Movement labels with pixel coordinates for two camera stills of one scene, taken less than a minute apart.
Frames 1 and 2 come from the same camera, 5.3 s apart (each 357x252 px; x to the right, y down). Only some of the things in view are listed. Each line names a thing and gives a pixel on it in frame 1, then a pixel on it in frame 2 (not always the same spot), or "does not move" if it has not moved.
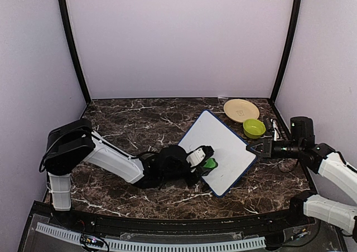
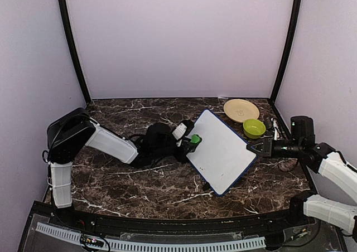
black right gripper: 267,148 does not move
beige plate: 239,110 does not move
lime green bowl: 253,128 does not move
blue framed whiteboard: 234,160 does not move
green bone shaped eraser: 211,163 to 196,139
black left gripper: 190,181 to 185,150
